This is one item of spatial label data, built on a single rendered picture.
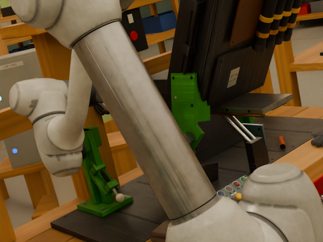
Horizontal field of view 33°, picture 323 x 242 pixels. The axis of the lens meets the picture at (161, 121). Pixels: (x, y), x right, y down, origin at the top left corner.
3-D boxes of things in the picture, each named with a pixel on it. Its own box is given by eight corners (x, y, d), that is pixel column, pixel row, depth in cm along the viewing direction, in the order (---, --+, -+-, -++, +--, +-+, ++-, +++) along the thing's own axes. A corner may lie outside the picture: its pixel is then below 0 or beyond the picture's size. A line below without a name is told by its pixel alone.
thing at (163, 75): (244, 140, 216) (228, 56, 208) (191, 169, 198) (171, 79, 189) (211, 137, 230) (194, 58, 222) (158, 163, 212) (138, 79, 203)
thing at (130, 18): (149, 48, 195) (140, 6, 192) (112, 61, 185) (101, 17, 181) (129, 50, 205) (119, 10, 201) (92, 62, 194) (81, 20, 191)
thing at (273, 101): (293, 102, 179) (292, 93, 179) (263, 118, 170) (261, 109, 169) (208, 99, 209) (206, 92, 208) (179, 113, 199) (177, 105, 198)
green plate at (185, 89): (213, 135, 180) (212, 72, 179) (195, 138, 175) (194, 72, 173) (189, 133, 189) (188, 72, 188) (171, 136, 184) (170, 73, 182)
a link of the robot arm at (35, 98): (49, 89, 163) (61, 128, 159) (-1, 90, 153) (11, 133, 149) (64, 70, 156) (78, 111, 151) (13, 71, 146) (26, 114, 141)
